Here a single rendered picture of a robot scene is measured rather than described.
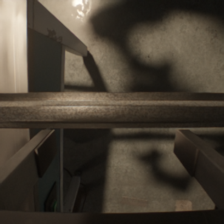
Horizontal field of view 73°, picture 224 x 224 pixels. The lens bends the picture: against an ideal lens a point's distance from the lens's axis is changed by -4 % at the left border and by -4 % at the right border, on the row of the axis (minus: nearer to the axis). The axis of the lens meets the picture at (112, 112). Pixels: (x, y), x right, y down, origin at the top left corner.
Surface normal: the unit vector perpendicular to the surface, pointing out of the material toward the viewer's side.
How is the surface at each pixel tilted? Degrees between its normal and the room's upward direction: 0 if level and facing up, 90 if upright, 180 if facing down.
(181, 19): 0
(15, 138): 0
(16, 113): 0
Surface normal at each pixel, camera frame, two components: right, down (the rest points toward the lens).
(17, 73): 0.00, 0.26
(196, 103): 0.00, -0.86
